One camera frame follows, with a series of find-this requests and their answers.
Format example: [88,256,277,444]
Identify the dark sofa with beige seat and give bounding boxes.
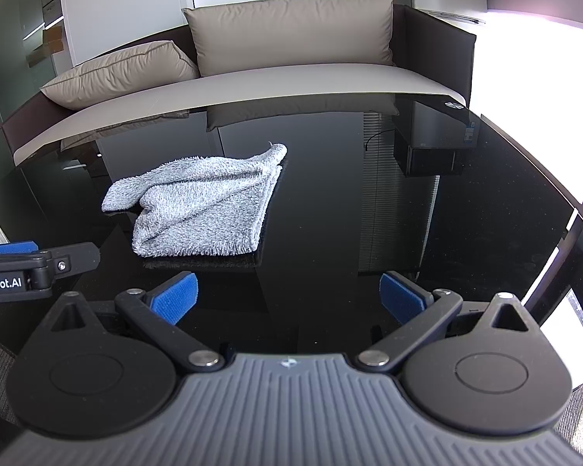
[2,0,476,163]

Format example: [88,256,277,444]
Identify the small beige side cushion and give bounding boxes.
[40,40,200,111]

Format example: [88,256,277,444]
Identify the grey fluffy towel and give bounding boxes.
[102,143,287,258]

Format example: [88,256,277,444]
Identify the large beige back cushion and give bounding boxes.
[184,0,395,76]

